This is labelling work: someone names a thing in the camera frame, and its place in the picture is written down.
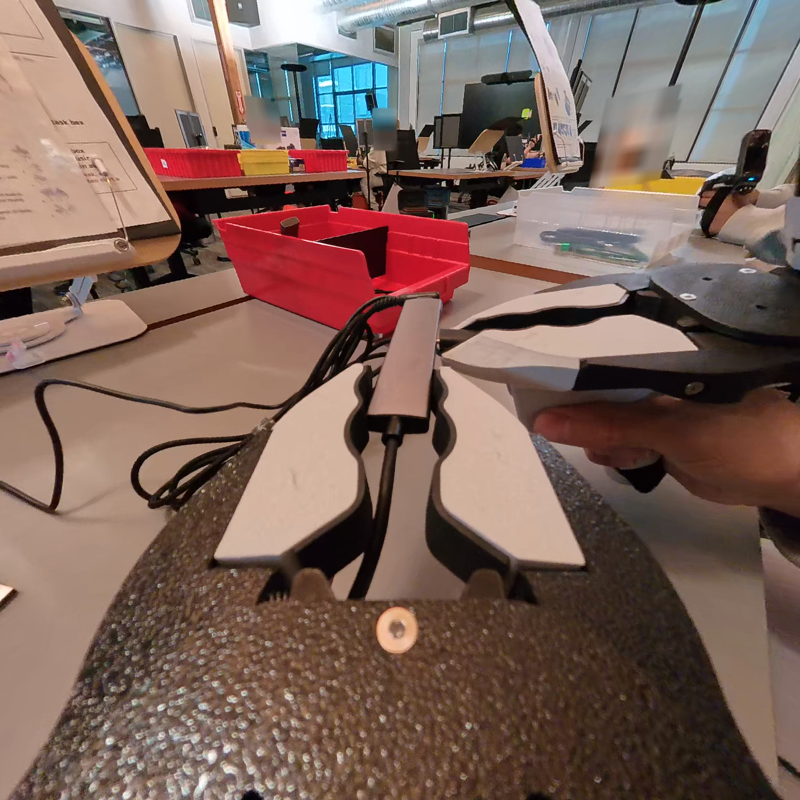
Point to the tilted board with sheet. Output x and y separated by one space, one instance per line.
556 119

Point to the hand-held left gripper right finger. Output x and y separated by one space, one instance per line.
500 487

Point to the black and green parts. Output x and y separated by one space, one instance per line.
587 240

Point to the yellow storage tray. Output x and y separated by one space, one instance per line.
265 164

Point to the black flat pad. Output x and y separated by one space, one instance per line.
490 219

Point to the grey usb hub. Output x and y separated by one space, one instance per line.
406 369

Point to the large red parts bin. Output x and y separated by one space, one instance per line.
281 275

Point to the wooden display board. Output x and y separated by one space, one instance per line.
94 269

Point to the wooden far table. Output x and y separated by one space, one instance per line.
250 181

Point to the black video bar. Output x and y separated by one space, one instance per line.
506 77

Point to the black bin divider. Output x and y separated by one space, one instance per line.
369 250

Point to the red storage tray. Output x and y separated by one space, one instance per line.
194 164
325 161

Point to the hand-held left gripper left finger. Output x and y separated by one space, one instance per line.
294 475

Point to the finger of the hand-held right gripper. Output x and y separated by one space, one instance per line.
550 299
562 344

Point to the black floor lamp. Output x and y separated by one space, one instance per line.
294 66

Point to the large black screen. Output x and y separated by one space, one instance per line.
494 112

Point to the person's right hand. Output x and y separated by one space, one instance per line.
719 450

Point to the yellow bin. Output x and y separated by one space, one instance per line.
675 186

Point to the computer monitor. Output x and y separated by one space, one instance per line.
190 128
447 131

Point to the white instruction sheet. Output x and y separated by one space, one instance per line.
62 125

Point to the clear plastic box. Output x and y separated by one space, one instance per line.
662 219

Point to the small dark rounded object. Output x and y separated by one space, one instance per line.
290 226

